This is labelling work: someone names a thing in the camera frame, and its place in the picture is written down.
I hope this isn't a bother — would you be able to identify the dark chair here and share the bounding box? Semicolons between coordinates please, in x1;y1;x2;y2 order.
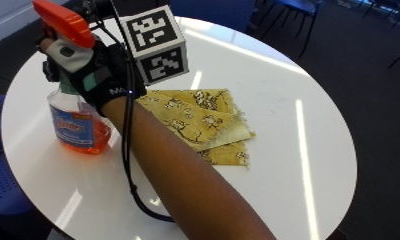
357;0;400;28

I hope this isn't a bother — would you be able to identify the black cable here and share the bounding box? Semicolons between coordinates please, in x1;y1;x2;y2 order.
75;0;177;223

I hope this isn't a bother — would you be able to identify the yellow patterned cloth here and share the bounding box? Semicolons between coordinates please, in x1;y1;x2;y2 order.
135;88;257;167

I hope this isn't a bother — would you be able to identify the blue perforated chair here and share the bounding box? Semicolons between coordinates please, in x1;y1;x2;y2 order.
0;94;38;216

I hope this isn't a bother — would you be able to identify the blue chair with black legs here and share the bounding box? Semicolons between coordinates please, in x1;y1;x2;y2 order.
168;0;326;58

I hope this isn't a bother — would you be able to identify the spray bottle with orange liquid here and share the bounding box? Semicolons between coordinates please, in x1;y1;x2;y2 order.
31;0;115;156

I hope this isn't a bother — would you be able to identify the white cube with black markers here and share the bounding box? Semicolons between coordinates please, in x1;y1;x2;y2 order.
117;4;191;86

